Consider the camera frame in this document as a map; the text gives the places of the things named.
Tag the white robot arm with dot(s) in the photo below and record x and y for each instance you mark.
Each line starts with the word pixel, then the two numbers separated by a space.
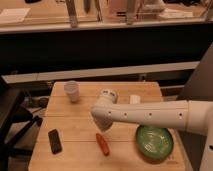
pixel 186 115

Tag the white rectangular box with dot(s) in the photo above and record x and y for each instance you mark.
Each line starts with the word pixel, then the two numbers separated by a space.
pixel 135 99

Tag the green bowl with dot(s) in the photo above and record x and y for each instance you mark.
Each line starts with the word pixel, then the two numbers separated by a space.
pixel 153 142

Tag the black smartphone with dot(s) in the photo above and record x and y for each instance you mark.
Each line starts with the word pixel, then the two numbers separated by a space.
pixel 55 142

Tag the black office chair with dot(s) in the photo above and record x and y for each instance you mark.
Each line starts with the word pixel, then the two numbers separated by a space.
pixel 11 112

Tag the white paper sheet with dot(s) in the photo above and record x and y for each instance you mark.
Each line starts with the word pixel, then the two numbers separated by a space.
pixel 15 15

